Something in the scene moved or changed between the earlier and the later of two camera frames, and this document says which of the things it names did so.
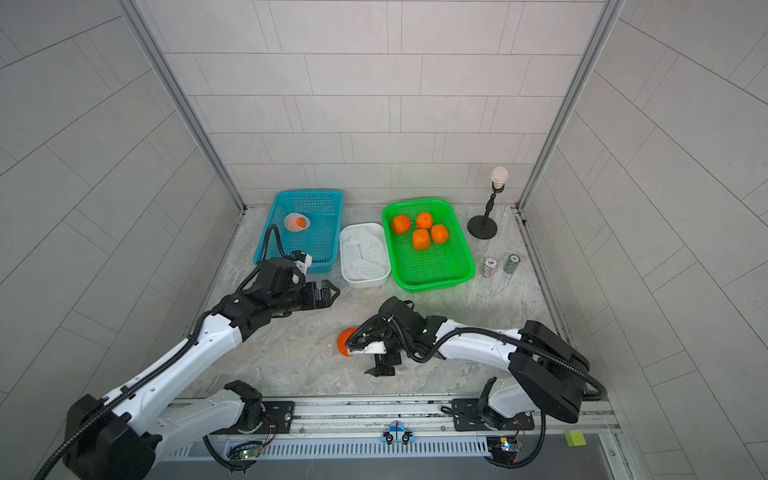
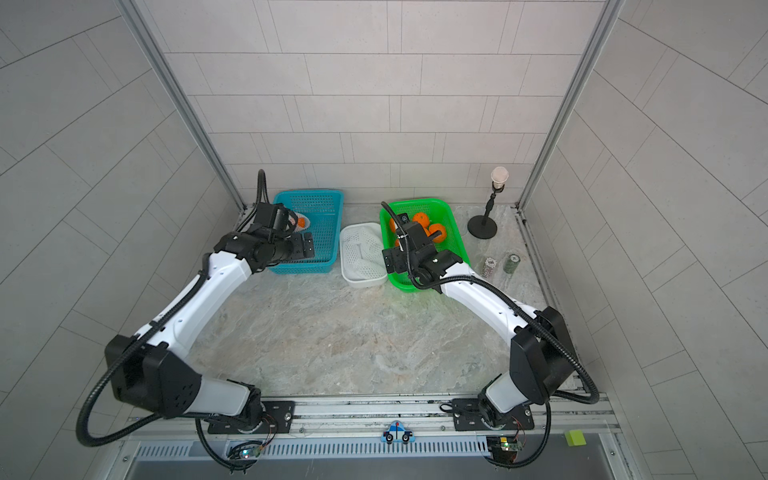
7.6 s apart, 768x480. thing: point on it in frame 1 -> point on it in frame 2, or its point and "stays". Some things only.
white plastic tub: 363,254 stays
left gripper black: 326,300 -> 300,251
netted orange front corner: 439,233 stays
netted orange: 424,220 stays
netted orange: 296,222 stays
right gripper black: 383,360 -> 399,251
